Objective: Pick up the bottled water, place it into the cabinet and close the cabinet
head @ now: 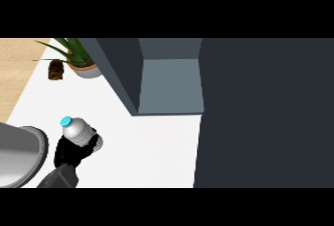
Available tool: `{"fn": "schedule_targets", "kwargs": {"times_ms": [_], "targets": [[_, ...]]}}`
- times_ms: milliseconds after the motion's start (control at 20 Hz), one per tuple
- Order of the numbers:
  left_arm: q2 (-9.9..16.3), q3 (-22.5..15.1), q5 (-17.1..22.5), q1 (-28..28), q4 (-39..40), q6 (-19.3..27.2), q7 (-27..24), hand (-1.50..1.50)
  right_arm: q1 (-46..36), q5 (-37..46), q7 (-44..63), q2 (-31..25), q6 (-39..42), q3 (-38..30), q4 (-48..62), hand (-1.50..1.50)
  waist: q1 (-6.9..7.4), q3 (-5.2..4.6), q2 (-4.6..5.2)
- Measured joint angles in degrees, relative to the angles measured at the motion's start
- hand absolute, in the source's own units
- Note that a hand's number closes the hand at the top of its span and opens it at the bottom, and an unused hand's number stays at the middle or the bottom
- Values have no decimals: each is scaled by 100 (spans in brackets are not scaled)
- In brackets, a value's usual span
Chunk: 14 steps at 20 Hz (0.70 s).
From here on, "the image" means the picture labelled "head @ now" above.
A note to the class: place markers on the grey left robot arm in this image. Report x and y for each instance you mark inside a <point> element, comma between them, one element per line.
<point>58,178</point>

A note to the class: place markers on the dark grey cabinet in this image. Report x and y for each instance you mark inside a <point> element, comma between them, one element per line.
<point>168,85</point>

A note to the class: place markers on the clear bottle with blue cap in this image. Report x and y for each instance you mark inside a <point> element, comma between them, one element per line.
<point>79,132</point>

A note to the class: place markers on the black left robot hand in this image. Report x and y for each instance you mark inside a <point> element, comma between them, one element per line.
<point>72,151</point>

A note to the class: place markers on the small brown jar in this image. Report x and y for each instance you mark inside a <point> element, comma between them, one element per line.
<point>55,69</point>

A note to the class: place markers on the green plant in grey pot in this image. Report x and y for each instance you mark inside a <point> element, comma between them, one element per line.
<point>81,60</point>

